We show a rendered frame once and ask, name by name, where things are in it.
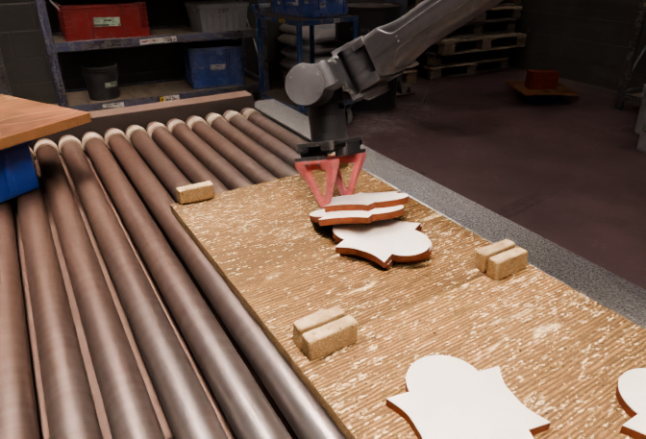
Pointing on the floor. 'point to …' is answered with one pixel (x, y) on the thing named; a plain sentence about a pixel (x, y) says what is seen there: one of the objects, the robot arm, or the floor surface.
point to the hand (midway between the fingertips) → (335, 198)
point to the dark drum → (388, 12)
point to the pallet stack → (472, 41)
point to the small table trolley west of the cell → (298, 52)
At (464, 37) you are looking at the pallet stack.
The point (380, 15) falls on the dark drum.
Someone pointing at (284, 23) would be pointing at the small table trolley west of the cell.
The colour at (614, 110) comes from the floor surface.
